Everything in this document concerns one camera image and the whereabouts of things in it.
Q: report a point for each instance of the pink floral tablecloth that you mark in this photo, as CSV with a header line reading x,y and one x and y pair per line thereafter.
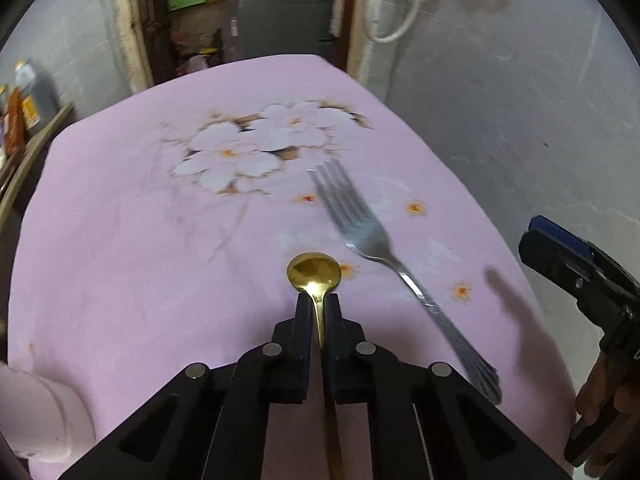
x,y
150,260

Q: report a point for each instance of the brown sauce pouch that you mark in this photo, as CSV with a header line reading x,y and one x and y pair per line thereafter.
x,y
14,120

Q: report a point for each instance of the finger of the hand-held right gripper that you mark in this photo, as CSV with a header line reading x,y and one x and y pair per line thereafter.
x,y
560,237
550,260

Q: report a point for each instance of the steel fork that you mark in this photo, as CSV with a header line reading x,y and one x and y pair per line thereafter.
x,y
365,230

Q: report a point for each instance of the white utensil holder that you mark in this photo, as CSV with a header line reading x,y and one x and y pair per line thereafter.
x,y
40,410

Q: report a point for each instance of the wooden door frame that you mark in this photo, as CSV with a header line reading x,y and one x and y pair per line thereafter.
x,y
132,25

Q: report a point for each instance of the cooking oil bottle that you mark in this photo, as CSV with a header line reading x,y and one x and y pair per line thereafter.
x,y
30,95

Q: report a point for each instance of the gold spoon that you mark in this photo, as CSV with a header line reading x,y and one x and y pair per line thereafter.
x,y
312,270

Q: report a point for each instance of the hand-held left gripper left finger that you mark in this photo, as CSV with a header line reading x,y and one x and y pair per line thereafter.
x,y
300,350

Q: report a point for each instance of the person's right hand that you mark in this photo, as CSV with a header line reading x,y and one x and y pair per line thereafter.
x,y
630,420

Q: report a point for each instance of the white plastic bag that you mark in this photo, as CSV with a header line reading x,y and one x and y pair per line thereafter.
x,y
197,64

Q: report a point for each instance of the grey cabinet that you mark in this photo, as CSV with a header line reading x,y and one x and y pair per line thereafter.
x,y
285,25

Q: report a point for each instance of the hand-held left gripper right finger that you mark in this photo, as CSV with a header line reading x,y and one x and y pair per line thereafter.
x,y
340,355

